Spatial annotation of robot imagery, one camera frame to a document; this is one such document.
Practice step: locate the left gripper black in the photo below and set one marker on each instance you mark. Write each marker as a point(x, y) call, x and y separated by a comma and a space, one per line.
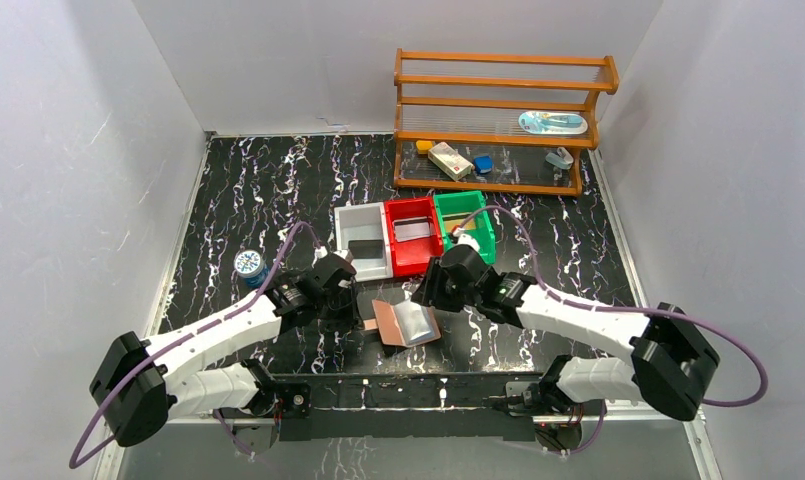
point(348, 307)

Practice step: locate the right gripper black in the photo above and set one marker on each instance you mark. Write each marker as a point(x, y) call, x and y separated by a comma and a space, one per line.
point(429, 291)

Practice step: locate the brown leather card holder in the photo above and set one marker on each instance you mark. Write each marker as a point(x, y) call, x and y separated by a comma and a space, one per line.
point(406, 324)

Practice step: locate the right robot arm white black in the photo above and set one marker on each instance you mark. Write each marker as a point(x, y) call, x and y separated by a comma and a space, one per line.
point(657, 359)

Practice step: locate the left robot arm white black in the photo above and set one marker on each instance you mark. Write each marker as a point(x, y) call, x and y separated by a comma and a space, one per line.
point(141, 384)

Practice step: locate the white card in red bin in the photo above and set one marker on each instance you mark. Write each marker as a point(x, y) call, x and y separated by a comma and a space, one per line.
point(411, 229)

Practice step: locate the black card in white bin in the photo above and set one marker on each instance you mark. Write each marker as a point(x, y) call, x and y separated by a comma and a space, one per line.
point(366, 249)

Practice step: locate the gold card in green bin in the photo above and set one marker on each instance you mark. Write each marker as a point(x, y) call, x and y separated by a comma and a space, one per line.
point(453, 226)

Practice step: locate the red plastic bin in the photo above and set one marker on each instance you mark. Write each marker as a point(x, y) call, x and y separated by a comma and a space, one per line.
point(412, 257)

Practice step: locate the white plastic bin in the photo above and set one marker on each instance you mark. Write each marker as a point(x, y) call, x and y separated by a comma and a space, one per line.
point(362, 231)

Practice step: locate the green plastic bin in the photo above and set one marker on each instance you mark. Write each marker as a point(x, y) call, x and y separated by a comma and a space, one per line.
point(461, 205)

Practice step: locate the blue patterned can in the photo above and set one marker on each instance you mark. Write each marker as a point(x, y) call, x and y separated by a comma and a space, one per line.
point(251, 267)

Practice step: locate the white cardboard box on shelf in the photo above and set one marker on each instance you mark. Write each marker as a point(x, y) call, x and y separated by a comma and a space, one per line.
point(450, 161)

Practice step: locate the small blue block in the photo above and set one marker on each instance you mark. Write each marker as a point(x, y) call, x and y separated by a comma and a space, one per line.
point(483, 164)

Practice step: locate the small yellow block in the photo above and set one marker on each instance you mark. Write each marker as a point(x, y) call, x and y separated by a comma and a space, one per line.
point(423, 146)

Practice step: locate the wooden orange shelf rack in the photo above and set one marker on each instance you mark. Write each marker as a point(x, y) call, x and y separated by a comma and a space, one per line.
point(472, 102)

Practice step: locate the light blue tape dispenser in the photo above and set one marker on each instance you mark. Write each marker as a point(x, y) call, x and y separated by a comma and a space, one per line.
point(560, 158)

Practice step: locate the teal packaged tool on shelf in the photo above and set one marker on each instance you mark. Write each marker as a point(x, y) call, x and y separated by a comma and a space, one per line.
point(552, 123)

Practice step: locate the black metal base frame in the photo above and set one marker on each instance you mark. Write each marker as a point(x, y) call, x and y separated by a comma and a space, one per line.
point(402, 404)

